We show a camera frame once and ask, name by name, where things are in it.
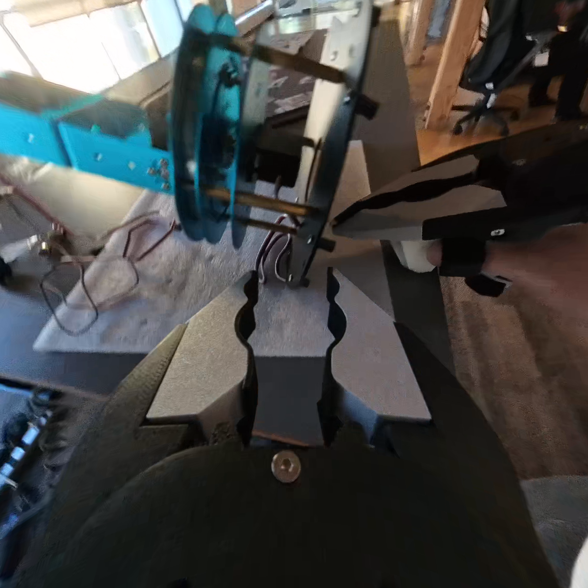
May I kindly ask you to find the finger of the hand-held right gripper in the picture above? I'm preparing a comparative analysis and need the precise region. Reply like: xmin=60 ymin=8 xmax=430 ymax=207
xmin=332 ymin=183 xmax=507 ymax=243
xmin=332 ymin=154 xmax=482 ymax=226

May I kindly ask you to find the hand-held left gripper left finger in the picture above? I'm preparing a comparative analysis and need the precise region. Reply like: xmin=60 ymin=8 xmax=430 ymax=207
xmin=145 ymin=270 xmax=260 ymax=447

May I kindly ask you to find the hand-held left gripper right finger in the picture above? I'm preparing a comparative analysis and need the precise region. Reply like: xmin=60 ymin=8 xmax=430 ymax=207
xmin=322 ymin=268 xmax=433 ymax=447

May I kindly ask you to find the blue hobby robot arm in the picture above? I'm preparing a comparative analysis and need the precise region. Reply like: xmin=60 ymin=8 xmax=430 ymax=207
xmin=0 ymin=0 xmax=382 ymax=288

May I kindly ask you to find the dark grey desk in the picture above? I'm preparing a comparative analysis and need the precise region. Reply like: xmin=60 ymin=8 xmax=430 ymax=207
xmin=0 ymin=18 xmax=456 ymax=448

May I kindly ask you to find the person's right hand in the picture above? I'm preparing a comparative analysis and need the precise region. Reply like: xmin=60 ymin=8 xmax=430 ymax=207
xmin=426 ymin=223 xmax=588 ymax=297

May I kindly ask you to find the grey foam sheet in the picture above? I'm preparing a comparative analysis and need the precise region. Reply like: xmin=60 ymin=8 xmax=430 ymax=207
xmin=33 ymin=140 xmax=397 ymax=355

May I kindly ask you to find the black office chair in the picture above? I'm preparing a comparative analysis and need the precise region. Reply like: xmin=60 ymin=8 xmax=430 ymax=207
xmin=452 ymin=0 xmax=552 ymax=137

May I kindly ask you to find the person's grey trouser leg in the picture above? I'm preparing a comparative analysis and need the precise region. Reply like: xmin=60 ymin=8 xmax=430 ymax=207
xmin=520 ymin=475 xmax=588 ymax=588

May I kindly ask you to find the large glass window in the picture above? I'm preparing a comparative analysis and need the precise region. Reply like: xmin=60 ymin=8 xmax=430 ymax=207
xmin=0 ymin=0 xmax=194 ymax=95

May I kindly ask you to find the wooden post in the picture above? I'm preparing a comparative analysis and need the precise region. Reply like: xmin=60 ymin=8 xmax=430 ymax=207
xmin=405 ymin=0 xmax=433 ymax=66
xmin=424 ymin=0 xmax=484 ymax=130

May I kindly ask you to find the red black servo cable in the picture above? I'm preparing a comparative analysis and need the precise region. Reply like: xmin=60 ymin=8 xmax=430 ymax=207
xmin=40 ymin=211 xmax=183 ymax=337
xmin=0 ymin=172 xmax=76 ymax=259

